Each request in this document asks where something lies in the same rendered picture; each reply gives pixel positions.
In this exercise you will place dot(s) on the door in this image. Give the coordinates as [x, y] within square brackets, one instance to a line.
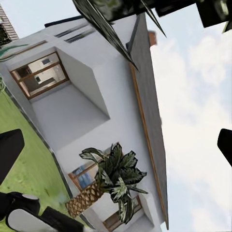
[85, 174]
[114, 222]
[40, 75]

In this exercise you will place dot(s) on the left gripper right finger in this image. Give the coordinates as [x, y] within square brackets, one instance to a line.
[224, 143]

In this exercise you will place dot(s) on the tree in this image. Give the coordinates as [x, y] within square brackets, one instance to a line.
[99, 13]

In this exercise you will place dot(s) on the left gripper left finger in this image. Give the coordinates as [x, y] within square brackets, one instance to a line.
[11, 145]

